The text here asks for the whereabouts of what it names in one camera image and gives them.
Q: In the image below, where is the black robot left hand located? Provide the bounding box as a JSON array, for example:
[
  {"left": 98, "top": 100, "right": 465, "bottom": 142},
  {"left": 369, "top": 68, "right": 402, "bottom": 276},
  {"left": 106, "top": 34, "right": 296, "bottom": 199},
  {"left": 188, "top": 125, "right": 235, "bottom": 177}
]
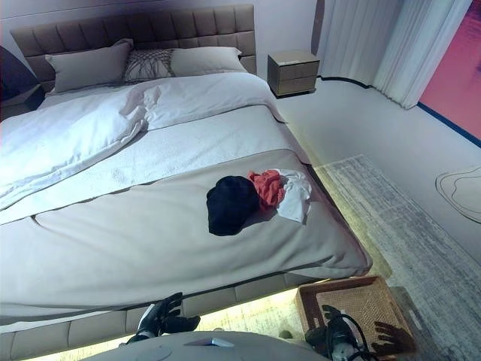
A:
[{"left": 145, "top": 292, "right": 201, "bottom": 335}]

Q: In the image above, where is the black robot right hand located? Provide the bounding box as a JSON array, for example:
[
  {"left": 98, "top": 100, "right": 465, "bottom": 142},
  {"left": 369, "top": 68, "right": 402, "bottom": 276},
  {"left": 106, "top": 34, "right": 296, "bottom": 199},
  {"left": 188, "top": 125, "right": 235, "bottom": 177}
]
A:
[{"left": 304, "top": 303, "right": 364, "bottom": 353}]

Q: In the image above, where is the brown woven wicker basket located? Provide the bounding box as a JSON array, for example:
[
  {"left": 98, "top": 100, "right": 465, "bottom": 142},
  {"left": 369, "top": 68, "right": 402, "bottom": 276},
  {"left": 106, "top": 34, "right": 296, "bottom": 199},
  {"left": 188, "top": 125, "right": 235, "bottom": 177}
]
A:
[{"left": 294, "top": 275, "right": 419, "bottom": 357}]

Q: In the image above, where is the beige bed cover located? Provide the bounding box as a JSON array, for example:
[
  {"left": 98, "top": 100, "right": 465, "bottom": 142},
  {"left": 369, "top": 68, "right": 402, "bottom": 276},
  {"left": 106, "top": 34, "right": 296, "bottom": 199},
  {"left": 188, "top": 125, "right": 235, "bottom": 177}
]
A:
[{"left": 0, "top": 147, "right": 374, "bottom": 325}]

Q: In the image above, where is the white textured bed sheet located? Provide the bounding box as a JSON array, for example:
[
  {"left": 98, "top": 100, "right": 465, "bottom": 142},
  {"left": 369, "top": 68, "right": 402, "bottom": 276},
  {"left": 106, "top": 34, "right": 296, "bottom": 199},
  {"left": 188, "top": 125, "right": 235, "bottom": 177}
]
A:
[{"left": 0, "top": 105, "right": 313, "bottom": 227}]

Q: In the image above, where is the grey robot torso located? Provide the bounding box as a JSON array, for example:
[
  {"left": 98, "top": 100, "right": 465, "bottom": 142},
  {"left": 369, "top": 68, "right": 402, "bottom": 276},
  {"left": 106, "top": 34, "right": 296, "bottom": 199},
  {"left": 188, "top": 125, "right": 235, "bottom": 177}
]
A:
[{"left": 80, "top": 330, "right": 334, "bottom": 361}]

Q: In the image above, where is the black crumpled garment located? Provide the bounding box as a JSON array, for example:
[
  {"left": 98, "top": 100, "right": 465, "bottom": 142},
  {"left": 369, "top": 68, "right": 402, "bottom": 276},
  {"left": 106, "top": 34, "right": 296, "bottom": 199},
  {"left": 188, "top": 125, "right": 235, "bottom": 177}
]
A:
[{"left": 206, "top": 175, "right": 261, "bottom": 237}]

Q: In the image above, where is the grey striped rug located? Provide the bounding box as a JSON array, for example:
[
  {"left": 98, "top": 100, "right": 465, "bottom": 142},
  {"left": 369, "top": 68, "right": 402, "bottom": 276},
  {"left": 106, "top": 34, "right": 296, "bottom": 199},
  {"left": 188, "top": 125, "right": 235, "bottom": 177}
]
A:
[{"left": 314, "top": 153, "right": 481, "bottom": 361}]

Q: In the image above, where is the white crumpled garment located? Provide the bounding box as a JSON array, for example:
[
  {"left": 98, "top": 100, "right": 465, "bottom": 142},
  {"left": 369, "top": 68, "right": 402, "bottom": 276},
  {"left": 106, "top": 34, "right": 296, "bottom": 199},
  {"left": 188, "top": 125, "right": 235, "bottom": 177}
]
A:
[{"left": 275, "top": 168, "right": 313, "bottom": 226}]

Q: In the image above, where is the red crumpled garment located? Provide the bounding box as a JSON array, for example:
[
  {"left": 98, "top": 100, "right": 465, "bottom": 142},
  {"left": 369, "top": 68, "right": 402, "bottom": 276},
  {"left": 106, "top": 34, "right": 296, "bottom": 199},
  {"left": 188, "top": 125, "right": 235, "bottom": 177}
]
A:
[{"left": 247, "top": 168, "right": 288, "bottom": 212}]

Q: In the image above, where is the white rug with line pattern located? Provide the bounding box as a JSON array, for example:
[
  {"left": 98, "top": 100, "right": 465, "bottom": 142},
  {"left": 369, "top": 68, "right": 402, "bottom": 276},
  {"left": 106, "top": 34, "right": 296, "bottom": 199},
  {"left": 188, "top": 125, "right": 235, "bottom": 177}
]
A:
[{"left": 434, "top": 164, "right": 481, "bottom": 223}]

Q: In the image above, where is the white duvet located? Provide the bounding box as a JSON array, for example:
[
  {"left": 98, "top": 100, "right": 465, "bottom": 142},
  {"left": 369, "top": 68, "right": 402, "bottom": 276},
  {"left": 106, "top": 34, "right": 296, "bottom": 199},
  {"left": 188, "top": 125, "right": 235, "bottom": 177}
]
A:
[{"left": 0, "top": 71, "right": 287, "bottom": 211}]

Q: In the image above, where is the patterned brown cushion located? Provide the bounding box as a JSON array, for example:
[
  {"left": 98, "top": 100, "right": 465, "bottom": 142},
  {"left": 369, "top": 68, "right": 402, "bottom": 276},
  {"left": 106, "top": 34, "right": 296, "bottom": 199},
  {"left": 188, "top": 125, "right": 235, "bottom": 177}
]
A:
[{"left": 123, "top": 48, "right": 176, "bottom": 84}]

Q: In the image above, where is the flat white pillow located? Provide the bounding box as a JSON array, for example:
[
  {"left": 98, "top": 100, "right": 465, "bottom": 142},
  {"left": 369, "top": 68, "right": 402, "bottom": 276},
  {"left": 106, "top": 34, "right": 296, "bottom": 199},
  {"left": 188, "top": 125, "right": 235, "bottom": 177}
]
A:
[{"left": 169, "top": 46, "right": 250, "bottom": 77}]

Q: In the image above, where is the brown two-drawer nightstand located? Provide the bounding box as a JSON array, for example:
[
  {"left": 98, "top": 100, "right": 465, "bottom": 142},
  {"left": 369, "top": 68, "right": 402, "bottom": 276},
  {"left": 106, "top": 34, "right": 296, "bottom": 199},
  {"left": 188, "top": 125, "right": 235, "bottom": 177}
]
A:
[{"left": 267, "top": 49, "right": 322, "bottom": 99}]

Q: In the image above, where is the dark low nightstand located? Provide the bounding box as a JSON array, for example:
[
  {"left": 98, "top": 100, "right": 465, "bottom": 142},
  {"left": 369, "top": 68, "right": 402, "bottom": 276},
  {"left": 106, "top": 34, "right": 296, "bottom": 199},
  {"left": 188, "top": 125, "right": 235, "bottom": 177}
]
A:
[{"left": 0, "top": 83, "right": 47, "bottom": 122}]

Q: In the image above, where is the large beige pillow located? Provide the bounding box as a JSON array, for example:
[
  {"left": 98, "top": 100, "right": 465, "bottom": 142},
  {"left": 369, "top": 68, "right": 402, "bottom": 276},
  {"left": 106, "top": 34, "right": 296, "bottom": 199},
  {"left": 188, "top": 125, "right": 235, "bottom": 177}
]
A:
[{"left": 44, "top": 38, "right": 135, "bottom": 96}]

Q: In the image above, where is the brown tufted headboard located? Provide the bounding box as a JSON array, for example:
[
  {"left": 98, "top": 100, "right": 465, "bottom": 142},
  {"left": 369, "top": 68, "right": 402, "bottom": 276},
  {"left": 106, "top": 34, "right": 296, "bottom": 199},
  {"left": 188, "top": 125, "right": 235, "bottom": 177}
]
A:
[{"left": 9, "top": 3, "right": 258, "bottom": 93}]

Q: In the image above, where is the white pleated curtain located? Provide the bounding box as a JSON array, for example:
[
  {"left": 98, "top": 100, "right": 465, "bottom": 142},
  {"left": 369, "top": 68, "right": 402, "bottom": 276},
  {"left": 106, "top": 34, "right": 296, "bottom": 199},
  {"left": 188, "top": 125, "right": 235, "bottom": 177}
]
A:
[{"left": 318, "top": 0, "right": 471, "bottom": 111}]

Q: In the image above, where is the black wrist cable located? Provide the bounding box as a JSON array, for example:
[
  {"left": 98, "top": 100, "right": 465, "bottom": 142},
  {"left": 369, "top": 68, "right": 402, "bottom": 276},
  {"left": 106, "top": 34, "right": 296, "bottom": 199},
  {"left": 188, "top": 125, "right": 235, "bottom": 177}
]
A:
[{"left": 325, "top": 312, "right": 374, "bottom": 361}]

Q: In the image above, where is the beige upholstered bed frame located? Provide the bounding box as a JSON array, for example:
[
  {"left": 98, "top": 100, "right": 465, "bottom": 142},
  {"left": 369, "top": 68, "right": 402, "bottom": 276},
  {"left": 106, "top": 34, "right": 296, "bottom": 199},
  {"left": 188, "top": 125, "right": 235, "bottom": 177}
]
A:
[{"left": 0, "top": 272, "right": 381, "bottom": 359}]

